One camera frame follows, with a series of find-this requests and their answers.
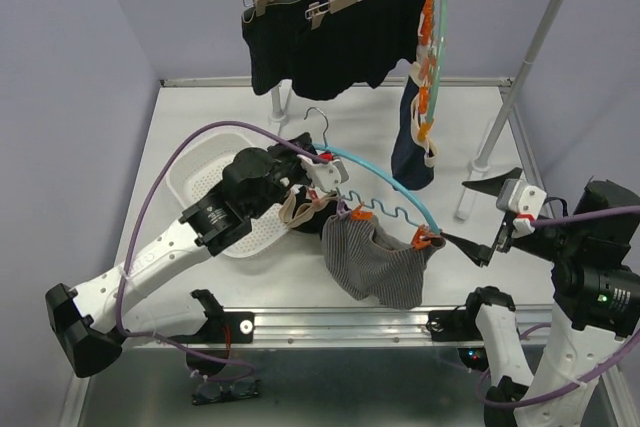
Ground purple clothes peg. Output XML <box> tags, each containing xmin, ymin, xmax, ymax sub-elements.
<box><xmin>336</xmin><ymin>199</ymin><xmax>350</xmax><ymax>218</ymax></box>

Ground metal clothes rack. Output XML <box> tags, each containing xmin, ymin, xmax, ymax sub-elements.
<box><xmin>253</xmin><ymin>0</ymin><xmax>586</xmax><ymax>222</ymax></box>

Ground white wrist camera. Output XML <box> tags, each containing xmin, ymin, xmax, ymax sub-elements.
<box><xmin>298</xmin><ymin>152</ymin><xmax>349</xmax><ymax>192</ymax></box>
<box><xmin>496</xmin><ymin>179</ymin><xmax>547</xmax><ymax>238</ymax></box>

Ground grey striped underwear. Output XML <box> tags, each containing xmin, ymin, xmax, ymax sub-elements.
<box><xmin>321</xmin><ymin>215</ymin><xmax>446</xmax><ymax>310</ymax></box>

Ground rear black shorts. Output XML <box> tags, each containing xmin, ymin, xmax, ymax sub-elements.
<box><xmin>241</xmin><ymin>0</ymin><xmax>328</xmax><ymax>96</ymax></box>

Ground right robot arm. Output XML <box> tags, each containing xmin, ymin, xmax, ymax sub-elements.
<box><xmin>426</xmin><ymin>168</ymin><xmax>639</xmax><ymax>426</ymax></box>

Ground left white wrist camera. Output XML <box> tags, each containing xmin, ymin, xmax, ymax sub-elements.
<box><xmin>298</xmin><ymin>152</ymin><xmax>349</xmax><ymax>192</ymax></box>

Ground black eyeglasses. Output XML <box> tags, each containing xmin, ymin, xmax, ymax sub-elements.
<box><xmin>191</xmin><ymin>379</ymin><xmax>261</xmax><ymax>406</ymax></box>

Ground aluminium mounting rail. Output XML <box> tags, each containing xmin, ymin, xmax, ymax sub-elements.
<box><xmin>82</xmin><ymin>304</ymin><xmax>614</xmax><ymax>348</ymax></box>

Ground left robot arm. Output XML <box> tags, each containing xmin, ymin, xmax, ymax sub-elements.
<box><xmin>45</xmin><ymin>132</ymin><xmax>328</xmax><ymax>378</ymax></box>

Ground black underwear beige waistband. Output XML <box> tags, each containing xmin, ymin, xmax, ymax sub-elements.
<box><xmin>278</xmin><ymin>186</ymin><xmax>340</xmax><ymax>236</ymax></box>

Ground white perforated plastic basket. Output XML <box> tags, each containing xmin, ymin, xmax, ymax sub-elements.
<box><xmin>166</xmin><ymin>131</ymin><xmax>287</xmax><ymax>259</ymax></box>

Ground black shorts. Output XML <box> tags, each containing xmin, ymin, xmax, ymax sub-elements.
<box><xmin>288</xmin><ymin>0</ymin><xmax>425</xmax><ymax>101</ymax></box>
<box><xmin>241</xmin><ymin>0</ymin><xmax>328</xmax><ymax>96</ymax></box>

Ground blue plastic clip hanger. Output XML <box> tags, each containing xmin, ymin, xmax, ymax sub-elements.
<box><xmin>304</xmin><ymin>107</ymin><xmax>442</xmax><ymax>235</ymax></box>

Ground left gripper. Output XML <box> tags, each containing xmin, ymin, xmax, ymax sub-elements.
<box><xmin>248</xmin><ymin>132</ymin><xmax>319</xmax><ymax>220</ymax></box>

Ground orange clothes peg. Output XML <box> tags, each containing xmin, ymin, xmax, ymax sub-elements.
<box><xmin>410</xmin><ymin>225</ymin><xmax>443</xmax><ymax>250</ymax></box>

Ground front black shorts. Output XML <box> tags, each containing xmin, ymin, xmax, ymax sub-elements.
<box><xmin>288</xmin><ymin>0</ymin><xmax>425</xmax><ymax>101</ymax></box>

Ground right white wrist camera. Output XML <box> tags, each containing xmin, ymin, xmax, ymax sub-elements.
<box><xmin>496</xmin><ymin>179</ymin><xmax>547</xmax><ymax>238</ymax></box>

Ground green plastic clip hanger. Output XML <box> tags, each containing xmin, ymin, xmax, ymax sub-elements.
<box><xmin>415</xmin><ymin>0</ymin><xmax>448</xmax><ymax>143</ymax></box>

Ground navy blue underwear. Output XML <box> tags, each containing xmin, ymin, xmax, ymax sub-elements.
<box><xmin>391</xmin><ymin>76</ymin><xmax>437</xmax><ymax>191</ymax></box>

